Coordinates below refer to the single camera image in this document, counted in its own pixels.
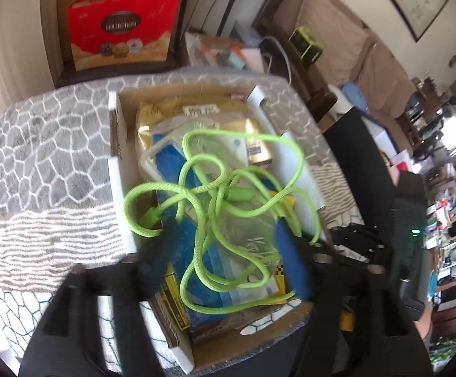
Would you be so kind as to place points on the gold tissue pack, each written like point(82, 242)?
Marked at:
point(156, 119)

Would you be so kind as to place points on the cardboard tray box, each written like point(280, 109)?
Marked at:
point(216, 342)

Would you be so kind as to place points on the grey patterned blanket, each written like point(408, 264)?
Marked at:
point(56, 204)

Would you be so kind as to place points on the black box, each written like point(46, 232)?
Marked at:
point(364, 169)

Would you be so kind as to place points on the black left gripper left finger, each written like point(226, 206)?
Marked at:
point(68, 339)

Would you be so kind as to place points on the red chocolate gift bag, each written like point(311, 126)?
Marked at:
point(114, 32)

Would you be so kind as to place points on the yellow instruction booklet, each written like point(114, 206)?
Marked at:
point(279, 266)

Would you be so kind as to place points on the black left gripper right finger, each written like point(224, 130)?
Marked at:
point(358, 325)

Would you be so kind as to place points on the blue plastic pouch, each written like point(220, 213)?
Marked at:
point(226, 210)

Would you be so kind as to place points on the green portable speaker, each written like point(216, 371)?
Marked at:
point(305, 46)

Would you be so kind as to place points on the brown sofa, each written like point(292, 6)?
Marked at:
point(352, 53)

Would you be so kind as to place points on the small yellow barcode box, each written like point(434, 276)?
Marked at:
point(170, 294)

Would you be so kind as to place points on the cardboard box of clutter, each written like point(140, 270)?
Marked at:
point(202, 50)

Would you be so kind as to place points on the blue plush toy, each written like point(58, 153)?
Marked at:
point(354, 96)

